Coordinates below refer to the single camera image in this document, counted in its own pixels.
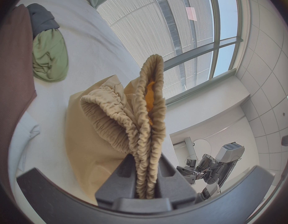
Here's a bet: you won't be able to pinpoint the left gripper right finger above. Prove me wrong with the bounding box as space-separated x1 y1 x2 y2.
156 156 196 210

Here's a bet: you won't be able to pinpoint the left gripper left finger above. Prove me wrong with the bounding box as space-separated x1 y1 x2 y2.
95 154 138 208

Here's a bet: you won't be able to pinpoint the tan shorts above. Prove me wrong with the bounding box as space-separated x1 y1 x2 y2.
65 54 168 206

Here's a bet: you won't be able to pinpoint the bed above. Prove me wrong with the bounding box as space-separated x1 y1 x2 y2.
9 0 147 206

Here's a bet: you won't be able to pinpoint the window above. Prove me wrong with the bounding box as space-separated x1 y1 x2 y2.
79 0 243 105

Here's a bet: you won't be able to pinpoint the green garment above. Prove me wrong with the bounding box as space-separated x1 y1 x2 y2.
32 28 69 82

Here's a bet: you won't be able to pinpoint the brown shorts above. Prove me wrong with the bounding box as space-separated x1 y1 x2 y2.
0 4 37 195

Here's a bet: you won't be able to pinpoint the black garment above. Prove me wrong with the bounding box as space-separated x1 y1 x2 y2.
26 3 60 39

